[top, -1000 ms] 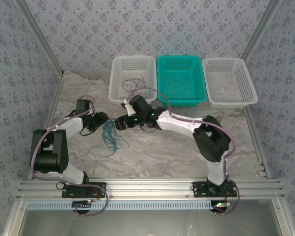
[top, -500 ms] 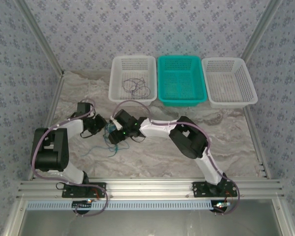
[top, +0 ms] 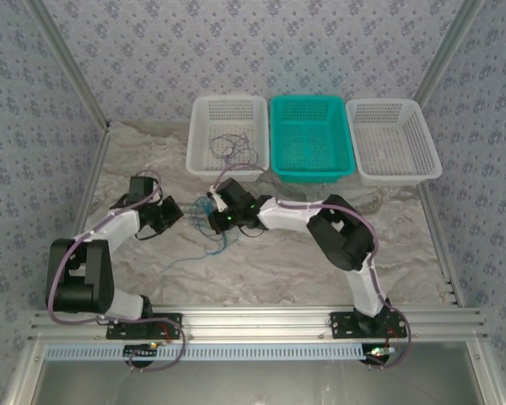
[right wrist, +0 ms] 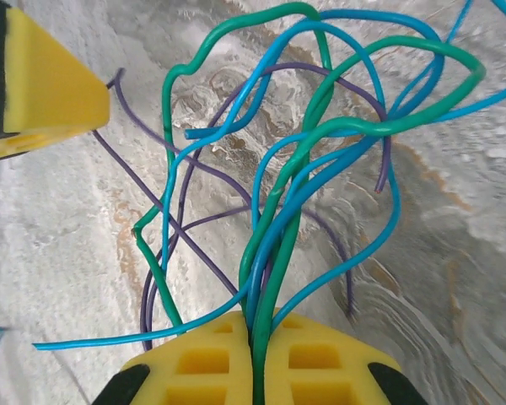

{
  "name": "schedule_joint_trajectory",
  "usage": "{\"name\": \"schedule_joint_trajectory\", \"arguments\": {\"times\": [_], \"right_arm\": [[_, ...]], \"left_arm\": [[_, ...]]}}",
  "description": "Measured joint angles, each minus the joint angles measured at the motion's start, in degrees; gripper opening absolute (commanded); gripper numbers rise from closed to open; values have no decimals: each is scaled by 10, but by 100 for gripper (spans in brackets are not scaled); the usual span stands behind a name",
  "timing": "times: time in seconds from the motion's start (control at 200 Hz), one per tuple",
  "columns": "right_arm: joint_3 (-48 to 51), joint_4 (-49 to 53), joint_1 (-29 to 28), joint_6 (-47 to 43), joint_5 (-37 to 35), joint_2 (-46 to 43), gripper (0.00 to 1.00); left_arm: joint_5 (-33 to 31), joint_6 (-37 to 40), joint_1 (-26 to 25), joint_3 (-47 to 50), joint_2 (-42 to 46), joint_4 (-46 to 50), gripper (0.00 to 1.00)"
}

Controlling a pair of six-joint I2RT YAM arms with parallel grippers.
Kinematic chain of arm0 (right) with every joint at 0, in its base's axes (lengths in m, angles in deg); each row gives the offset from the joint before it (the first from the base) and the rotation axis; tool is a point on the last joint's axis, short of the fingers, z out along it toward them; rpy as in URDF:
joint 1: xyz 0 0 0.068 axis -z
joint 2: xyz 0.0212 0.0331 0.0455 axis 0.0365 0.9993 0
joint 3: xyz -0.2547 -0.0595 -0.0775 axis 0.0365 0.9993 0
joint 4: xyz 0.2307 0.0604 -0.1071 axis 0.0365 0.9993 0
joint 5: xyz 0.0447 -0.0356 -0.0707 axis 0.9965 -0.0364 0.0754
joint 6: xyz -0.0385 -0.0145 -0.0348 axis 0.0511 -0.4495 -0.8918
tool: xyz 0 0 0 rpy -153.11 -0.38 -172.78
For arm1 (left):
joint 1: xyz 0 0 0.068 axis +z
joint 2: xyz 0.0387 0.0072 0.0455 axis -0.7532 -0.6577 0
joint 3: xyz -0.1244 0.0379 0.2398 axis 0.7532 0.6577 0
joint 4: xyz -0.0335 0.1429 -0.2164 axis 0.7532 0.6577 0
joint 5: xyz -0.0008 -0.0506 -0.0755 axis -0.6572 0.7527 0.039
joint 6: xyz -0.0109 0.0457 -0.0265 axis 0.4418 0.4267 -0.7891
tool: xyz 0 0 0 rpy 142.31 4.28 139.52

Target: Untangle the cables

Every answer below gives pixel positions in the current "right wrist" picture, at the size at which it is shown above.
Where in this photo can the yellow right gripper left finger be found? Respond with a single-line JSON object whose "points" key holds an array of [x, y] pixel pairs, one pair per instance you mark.
{"points": [[160, 365]]}

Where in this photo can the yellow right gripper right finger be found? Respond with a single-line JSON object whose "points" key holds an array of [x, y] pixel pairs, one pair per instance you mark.
{"points": [[354, 373]]}

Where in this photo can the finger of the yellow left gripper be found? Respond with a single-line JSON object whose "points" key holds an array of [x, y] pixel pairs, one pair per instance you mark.
{"points": [[46, 88]]}

